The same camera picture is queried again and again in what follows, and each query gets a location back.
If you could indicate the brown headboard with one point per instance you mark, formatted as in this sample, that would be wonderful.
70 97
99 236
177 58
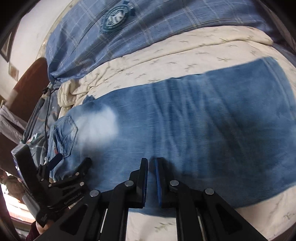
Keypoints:
21 102

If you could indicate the blue denim jeans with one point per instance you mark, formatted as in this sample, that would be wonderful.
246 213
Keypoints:
231 129

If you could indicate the small wall poster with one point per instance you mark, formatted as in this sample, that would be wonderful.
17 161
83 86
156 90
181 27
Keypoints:
13 72

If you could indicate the framed wall picture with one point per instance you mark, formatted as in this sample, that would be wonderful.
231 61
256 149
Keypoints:
7 45

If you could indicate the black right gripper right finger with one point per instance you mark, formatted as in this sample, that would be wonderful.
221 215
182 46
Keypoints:
200 215

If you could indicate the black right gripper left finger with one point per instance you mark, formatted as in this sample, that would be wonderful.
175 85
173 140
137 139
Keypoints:
102 215

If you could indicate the grey hanging cloth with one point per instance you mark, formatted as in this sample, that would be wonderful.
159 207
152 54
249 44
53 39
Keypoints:
8 119

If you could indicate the person's left hand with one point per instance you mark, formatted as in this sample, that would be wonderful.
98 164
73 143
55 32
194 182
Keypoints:
41 229

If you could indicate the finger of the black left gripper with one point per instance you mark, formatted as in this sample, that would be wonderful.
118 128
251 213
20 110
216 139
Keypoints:
76 177
54 162

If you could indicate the cream leaf-print quilt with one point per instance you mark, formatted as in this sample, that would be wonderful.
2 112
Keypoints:
194 52

